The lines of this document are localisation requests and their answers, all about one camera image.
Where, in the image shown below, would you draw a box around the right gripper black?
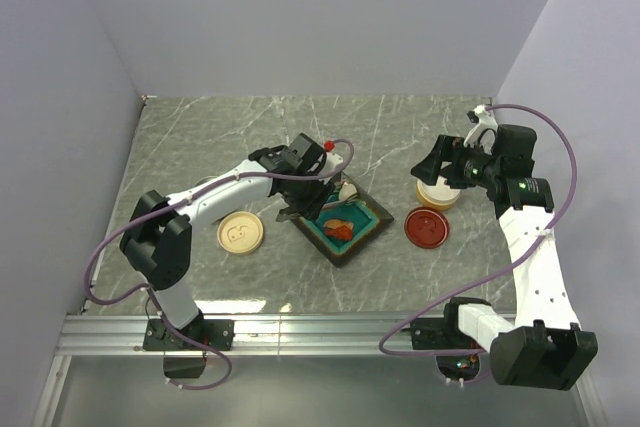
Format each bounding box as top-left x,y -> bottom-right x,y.
410,134 -> 502,189

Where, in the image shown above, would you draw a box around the metal tongs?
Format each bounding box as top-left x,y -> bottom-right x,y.
276,182 -> 359,222

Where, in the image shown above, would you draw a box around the salmon piece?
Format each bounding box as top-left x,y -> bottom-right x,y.
323,218 -> 354,230

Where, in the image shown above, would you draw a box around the white egg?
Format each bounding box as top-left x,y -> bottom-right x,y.
338,183 -> 357,201

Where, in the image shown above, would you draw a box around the red fried chicken piece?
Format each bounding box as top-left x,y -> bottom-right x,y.
324,227 -> 353,242

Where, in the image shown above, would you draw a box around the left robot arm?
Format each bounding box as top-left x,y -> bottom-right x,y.
120,133 -> 352,349

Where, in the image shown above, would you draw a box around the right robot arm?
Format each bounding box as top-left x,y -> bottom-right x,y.
411,124 -> 598,390

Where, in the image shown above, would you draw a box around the cream white bowl container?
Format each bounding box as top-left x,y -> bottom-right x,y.
416,176 -> 461,211

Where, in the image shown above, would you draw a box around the teal square plate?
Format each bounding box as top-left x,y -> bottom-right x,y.
292,173 -> 394,268

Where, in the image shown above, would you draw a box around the red round lid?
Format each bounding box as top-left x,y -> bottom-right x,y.
404,207 -> 450,249

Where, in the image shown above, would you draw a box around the cream round lid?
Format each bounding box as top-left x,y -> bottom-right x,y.
217,211 -> 264,255

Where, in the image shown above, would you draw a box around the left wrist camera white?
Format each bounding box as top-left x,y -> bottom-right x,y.
319,139 -> 354,182

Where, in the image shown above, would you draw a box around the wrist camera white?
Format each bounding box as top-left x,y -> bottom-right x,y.
464,104 -> 498,154
319,139 -> 354,182

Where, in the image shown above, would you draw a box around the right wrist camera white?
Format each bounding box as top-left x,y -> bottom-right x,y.
464,104 -> 498,154

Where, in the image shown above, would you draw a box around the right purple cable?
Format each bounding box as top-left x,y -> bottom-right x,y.
378,104 -> 577,388

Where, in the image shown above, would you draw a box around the purple cable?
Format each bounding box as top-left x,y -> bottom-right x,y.
378,104 -> 577,388
82,137 -> 356,391

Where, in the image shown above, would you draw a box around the aluminium mounting rail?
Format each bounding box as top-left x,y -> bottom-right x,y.
54,312 -> 407,359

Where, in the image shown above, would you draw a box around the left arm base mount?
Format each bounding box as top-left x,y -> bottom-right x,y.
142,316 -> 234,382

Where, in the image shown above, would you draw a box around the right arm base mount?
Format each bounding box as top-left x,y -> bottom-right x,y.
407,314 -> 501,388

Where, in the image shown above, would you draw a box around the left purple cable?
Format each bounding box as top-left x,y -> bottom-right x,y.
82,137 -> 356,391

